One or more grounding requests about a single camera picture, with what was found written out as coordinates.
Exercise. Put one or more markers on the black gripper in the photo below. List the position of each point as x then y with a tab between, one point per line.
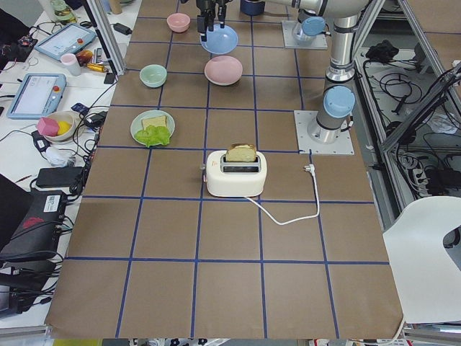
209	5

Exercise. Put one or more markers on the blue plate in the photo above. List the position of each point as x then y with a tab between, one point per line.
221	40

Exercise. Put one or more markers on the pink plate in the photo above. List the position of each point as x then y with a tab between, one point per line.
223	70

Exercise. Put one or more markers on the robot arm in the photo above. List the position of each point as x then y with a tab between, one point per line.
338	98
311	27

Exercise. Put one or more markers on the pink bowl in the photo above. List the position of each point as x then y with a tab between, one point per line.
178	22

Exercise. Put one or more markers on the green bowl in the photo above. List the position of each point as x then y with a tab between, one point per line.
153	75

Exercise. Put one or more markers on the black power adapter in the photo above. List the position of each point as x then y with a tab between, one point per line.
123	29

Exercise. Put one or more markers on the bread slice on plate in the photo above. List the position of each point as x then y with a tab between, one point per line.
158	121

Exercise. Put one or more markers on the light green plate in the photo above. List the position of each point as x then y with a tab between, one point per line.
136	124

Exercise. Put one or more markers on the green lettuce leaf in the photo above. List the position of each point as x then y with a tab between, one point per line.
153	136

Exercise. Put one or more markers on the bread slice in toaster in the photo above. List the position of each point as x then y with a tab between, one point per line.
241	152

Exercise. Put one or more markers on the teach pendant tablet far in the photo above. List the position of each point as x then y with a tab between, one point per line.
69	39

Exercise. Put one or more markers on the teach pendant tablet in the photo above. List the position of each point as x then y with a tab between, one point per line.
69	39
38	96

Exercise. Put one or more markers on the pink cup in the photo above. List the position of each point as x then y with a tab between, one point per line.
71	63

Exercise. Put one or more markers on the white toaster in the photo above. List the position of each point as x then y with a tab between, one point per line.
229	179

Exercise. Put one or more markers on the teach pendant tablet near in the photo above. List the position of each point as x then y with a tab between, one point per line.
38	96

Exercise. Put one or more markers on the beige bowl with toys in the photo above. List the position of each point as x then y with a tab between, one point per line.
58	127

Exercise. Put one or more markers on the white chair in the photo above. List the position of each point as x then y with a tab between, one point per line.
426	277

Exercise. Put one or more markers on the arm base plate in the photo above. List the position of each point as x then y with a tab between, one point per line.
313	139
295	38

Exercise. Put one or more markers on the aluminium frame post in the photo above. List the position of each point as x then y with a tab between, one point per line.
103	29

